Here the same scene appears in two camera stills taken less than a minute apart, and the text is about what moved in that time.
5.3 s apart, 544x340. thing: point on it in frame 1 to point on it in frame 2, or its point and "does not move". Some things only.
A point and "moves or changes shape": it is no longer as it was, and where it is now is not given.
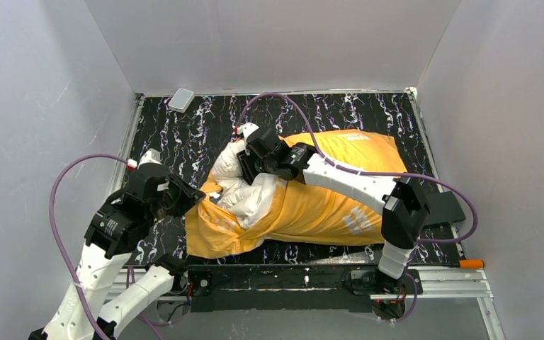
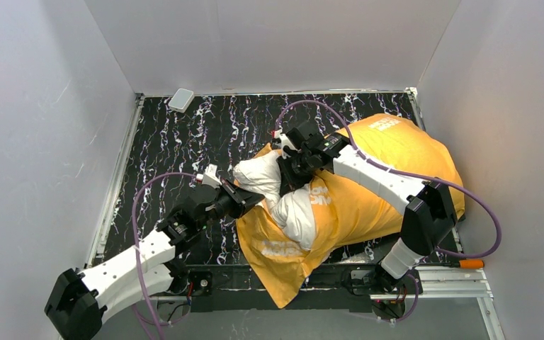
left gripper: (178, 196) to (241, 200)
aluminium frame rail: (129, 129) does not move
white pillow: (244, 202) moves or changes shape
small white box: (180, 100) does not move
